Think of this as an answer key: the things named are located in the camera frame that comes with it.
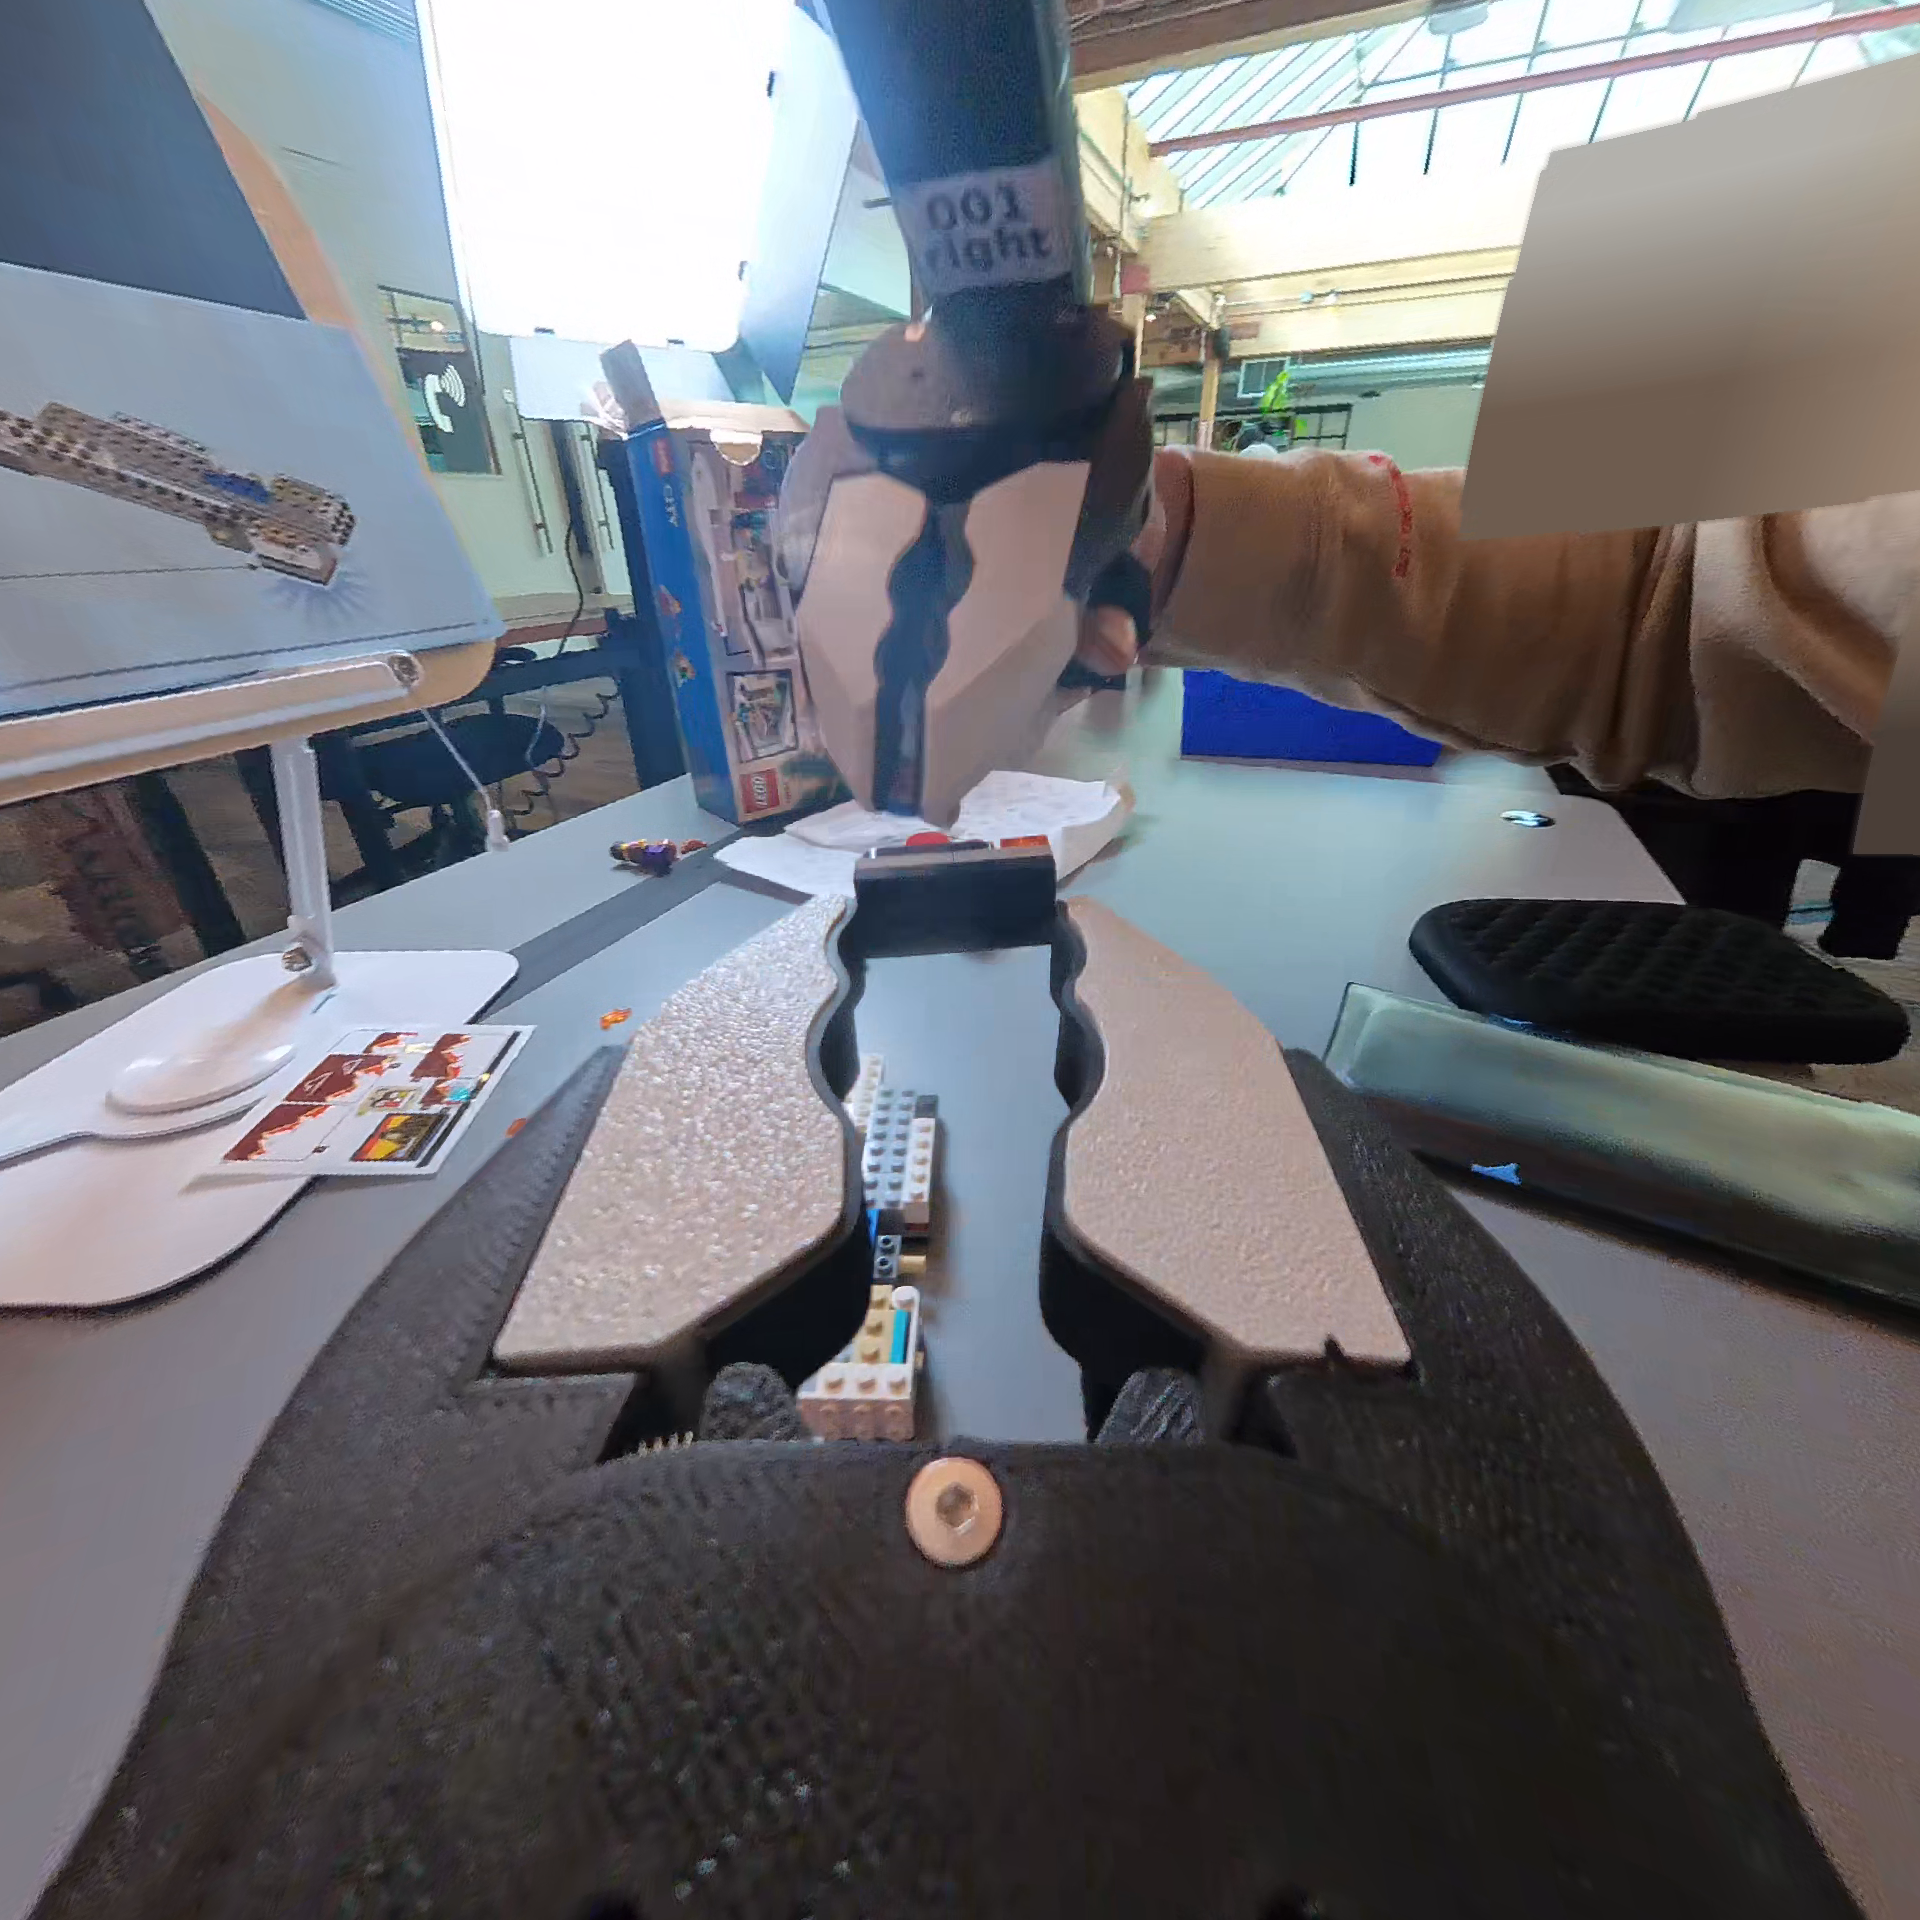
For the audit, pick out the white book stand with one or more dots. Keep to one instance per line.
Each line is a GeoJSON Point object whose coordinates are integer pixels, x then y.
{"type": "Point", "coordinates": [225, 1019]}

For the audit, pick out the colourful lego set box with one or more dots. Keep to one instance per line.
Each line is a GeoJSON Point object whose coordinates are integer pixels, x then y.
{"type": "Point", "coordinates": [704, 601]}

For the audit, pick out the printed white paper bag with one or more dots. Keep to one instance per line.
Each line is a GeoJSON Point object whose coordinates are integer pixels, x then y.
{"type": "Point", "coordinates": [1049, 818]}

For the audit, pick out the lego sticker sheet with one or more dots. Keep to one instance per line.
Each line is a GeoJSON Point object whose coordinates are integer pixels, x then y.
{"type": "Point", "coordinates": [374, 1096]}

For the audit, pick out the small grey lego assembly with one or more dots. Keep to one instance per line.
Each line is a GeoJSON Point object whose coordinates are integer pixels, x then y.
{"type": "Point", "coordinates": [953, 900]}

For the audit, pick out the purple lego minifigure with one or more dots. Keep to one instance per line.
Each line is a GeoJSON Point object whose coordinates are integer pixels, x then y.
{"type": "Point", "coordinates": [653, 855]}

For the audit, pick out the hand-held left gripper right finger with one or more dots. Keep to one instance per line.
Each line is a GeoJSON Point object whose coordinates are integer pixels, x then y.
{"type": "Point", "coordinates": [1216, 1184]}

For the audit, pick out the blue plastic bin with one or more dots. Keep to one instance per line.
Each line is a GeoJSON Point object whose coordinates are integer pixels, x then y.
{"type": "Point", "coordinates": [1306, 727]}

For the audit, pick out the black office chair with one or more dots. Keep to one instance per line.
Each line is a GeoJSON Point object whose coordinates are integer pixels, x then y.
{"type": "Point", "coordinates": [465, 757]}

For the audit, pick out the person's right hand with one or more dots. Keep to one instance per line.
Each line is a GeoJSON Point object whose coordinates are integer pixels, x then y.
{"type": "Point", "coordinates": [1108, 644]}

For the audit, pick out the instruction booklet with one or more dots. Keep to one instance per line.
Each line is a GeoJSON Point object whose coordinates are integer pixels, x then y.
{"type": "Point", "coordinates": [225, 601]}

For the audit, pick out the person's right forearm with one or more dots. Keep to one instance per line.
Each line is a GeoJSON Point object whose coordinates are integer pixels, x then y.
{"type": "Point", "coordinates": [1349, 601]}

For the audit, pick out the long grey lego build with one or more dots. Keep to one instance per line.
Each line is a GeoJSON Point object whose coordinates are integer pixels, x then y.
{"type": "Point", "coordinates": [886, 1170]}

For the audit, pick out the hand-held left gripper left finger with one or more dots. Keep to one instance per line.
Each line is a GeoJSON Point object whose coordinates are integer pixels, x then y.
{"type": "Point", "coordinates": [704, 1170]}

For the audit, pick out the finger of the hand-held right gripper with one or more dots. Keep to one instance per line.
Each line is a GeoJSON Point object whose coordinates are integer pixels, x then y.
{"type": "Point", "coordinates": [1013, 630]}
{"type": "Point", "coordinates": [849, 601]}

